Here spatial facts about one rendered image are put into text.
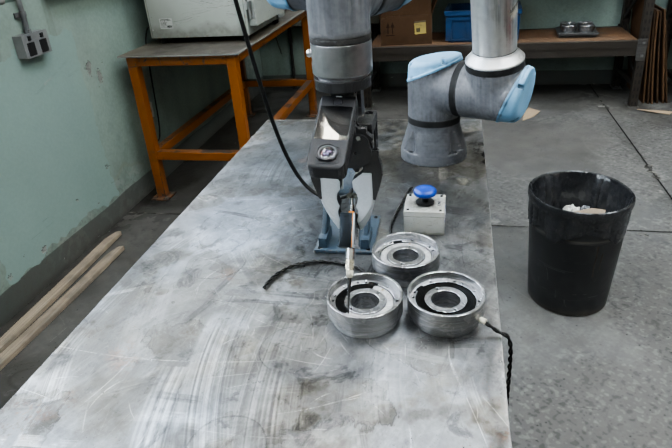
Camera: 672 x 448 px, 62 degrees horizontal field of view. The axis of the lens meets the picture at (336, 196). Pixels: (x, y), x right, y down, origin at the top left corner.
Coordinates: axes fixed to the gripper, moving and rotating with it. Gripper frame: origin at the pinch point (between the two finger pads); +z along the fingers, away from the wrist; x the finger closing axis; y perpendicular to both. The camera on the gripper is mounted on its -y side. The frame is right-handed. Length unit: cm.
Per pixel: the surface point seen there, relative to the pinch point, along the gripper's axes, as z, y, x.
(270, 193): 13.2, 34.8, 23.1
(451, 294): 10.7, -0.7, -13.9
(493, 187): 94, 206, -38
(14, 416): 12.8, -26.1, 37.3
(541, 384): 94, 68, -43
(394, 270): 9.7, 3.2, -5.6
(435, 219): 10.1, 19.6, -11.3
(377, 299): 10.7, -2.7, -3.7
